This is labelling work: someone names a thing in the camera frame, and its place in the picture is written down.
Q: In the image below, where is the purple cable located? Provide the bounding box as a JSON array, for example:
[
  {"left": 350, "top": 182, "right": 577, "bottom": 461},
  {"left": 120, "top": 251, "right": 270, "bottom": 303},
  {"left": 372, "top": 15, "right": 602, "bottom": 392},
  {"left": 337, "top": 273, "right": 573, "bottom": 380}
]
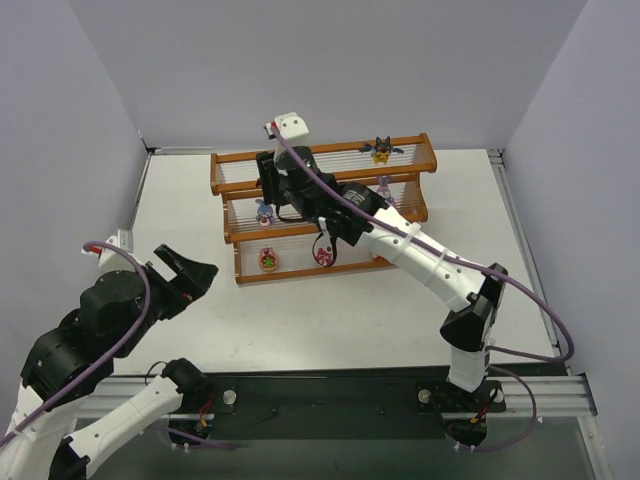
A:
[
  {"left": 0, "top": 240, "right": 152, "bottom": 446},
  {"left": 269, "top": 124, "right": 576, "bottom": 453}
]

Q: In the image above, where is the purple bunny holding strawberry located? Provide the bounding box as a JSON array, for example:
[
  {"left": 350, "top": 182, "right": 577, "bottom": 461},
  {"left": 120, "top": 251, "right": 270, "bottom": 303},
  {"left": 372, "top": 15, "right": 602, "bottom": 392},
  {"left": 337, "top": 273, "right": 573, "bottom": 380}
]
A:
[{"left": 255, "top": 198, "right": 276, "bottom": 229}]

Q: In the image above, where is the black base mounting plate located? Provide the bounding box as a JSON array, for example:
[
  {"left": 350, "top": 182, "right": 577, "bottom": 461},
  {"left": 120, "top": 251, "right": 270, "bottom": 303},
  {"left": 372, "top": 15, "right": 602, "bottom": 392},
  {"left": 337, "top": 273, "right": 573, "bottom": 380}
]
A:
[{"left": 168, "top": 367, "right": 506, "bottom": 444}]

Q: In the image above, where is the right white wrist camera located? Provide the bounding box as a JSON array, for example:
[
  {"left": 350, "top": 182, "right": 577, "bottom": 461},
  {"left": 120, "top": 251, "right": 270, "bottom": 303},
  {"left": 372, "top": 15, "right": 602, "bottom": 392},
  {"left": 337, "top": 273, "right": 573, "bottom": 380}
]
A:
[{"left": 264, "top": 112, "right": 309, "bottom": 146}]

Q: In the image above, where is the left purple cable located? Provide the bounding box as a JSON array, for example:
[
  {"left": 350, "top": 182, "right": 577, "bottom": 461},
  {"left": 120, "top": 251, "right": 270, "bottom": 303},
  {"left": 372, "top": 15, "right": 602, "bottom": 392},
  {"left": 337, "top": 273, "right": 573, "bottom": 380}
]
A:
[{"left": 0, "top": 240, "right": 152, "bottom": 446}]

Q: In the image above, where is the pink bear cupcake toy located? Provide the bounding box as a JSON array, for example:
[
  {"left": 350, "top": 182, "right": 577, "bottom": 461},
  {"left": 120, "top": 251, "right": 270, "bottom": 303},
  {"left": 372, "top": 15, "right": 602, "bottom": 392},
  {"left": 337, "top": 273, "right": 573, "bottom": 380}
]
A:
[{"left": 314, "top": 247, "right": 335, "bottom": 268}]

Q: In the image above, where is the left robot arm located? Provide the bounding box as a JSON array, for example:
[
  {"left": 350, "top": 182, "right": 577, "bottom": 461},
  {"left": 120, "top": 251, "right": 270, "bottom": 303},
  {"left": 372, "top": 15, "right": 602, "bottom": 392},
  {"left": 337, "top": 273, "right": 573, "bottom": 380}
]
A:
[{"left": 1, "top": 242, "right": 218, "bottom": 479}]

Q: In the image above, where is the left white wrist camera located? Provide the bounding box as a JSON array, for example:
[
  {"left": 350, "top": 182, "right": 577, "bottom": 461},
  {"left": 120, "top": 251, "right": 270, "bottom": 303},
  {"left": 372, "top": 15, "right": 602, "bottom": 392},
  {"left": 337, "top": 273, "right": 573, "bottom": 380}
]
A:
[{"left": 81, "top": 229, "right": 135, "bottom": 272}]

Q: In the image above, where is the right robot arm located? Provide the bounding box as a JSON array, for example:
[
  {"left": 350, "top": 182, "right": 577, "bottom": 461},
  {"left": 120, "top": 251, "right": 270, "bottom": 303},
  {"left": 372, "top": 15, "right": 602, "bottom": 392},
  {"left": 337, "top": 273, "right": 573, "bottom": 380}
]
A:
[{"left": 256, "top": 146, "right": 504, "bottom": 392}]

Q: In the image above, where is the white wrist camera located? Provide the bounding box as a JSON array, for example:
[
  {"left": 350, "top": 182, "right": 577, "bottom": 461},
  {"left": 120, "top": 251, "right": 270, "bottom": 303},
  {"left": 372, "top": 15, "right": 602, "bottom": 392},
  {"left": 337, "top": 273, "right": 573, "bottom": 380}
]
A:
[
  {"left": 264, "top": 112, "right": 309, "bottom": 146},
  {"left": 81, "top": 229, "right": 135, "bottom": 272}
]

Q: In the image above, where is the pink bear holding strawberry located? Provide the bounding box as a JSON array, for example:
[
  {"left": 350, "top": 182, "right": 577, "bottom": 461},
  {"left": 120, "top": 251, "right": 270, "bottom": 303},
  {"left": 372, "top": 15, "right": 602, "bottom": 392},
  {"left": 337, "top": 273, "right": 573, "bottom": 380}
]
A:
[{"left": 258, "top": 247, "right": 280, "bottom": 273}]

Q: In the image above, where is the black winged bird toy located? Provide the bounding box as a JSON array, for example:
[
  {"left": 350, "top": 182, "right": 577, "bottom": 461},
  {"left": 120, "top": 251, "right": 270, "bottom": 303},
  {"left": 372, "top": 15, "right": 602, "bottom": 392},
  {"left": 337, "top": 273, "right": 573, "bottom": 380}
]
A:
[{"left": 359, "top": 136, "right": 405, "bottom": 165}]

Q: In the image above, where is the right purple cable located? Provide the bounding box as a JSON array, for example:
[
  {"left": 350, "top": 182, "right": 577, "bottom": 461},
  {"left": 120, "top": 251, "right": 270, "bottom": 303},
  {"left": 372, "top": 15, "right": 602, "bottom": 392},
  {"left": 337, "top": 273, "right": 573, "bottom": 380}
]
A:
[{"left": 269, "top": 124, "right": 576, "bottom": 453}]

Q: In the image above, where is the wooden three-tier shelf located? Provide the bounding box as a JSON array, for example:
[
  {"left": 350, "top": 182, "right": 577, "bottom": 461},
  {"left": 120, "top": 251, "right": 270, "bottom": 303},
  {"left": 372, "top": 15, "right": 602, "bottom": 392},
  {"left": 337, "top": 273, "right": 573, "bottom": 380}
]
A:
[{"left": 210, "top": 133, "right": 437, "bottom": 285}]

